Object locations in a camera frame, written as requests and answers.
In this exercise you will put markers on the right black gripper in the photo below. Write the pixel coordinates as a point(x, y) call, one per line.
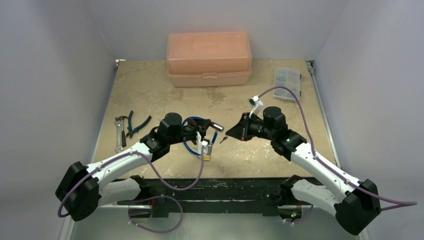
point(246, 125)

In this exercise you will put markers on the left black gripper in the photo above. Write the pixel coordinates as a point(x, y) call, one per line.
point(204, 125)

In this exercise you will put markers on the blue cable lock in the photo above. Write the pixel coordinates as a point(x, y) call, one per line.
point(218, 128)

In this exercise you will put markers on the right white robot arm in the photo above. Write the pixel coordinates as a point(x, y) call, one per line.
point(351, 201)

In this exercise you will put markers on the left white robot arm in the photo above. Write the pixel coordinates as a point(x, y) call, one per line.
point(84, 188)

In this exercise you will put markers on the pink plastic toolbox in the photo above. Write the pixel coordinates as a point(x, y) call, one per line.
point(209, 59)

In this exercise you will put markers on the clear plastic organizer box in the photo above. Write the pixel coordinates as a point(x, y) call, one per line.
point(289, 78)

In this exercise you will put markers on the silver wrench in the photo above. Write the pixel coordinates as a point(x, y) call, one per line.
point(119, 147)

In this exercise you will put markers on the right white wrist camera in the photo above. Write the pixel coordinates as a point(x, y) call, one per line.
point(256, 105)

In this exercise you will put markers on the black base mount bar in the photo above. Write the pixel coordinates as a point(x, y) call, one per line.
point(258, 195)

